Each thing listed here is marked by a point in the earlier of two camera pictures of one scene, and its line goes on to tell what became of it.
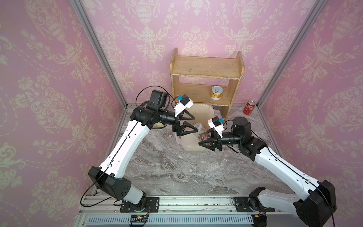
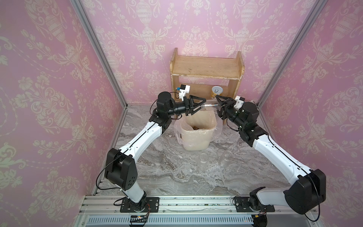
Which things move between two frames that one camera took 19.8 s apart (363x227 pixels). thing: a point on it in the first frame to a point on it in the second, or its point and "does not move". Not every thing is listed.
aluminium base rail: (179, 211) does not move
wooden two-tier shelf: (207, 66) does not move
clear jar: (201, 129) to (205, 106)
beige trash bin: (201, 113) does not move
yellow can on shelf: (216, 92) does not move
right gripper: (217, 144) to (227, 109)
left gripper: (180, 130) to (188, 105)
